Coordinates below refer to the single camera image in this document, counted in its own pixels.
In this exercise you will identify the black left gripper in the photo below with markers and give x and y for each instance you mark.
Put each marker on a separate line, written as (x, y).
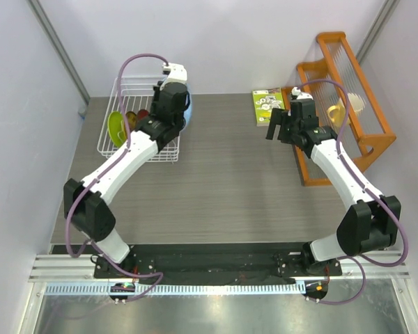
(155, 96)

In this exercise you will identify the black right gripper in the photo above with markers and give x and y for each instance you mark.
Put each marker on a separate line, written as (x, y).
(279, 117)

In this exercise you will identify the light blue plate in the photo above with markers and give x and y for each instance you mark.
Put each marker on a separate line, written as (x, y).
(189, 111)

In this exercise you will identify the red floral plate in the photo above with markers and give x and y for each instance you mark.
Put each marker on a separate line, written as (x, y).
(142, 113)

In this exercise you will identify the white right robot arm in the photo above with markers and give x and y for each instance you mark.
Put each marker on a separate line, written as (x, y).
(371, 221)

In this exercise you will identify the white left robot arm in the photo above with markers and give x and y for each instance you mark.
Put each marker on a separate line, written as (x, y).
(86, 202)

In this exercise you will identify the orange wooden shelf rack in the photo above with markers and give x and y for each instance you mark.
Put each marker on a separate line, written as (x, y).
(365, 137)

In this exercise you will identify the green picture book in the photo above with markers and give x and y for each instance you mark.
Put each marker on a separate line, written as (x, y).
(264, 102)

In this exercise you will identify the yellow patterned plate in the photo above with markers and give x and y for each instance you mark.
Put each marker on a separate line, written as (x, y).
(131, 119)

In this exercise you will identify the yellow mug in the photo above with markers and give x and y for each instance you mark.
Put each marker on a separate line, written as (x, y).
(337, 112)

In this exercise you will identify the lime green plate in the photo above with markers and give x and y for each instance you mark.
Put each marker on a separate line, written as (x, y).
(116, 127)

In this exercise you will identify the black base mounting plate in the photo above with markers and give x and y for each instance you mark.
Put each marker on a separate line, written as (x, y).
(226, 264)

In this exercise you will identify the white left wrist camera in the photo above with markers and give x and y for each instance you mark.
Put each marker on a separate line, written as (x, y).
(174, 73)

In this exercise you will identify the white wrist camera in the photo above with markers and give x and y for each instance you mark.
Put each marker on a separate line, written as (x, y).
(298, 94)
(174, 73)

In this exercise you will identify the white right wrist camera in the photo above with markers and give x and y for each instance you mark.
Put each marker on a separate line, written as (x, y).
(298, 94)

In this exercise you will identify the white wire dish rack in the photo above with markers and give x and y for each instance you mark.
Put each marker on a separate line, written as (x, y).
(137, 95)

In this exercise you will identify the aluminium rail frame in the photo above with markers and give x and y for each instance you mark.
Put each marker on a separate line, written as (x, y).
(219, 288)

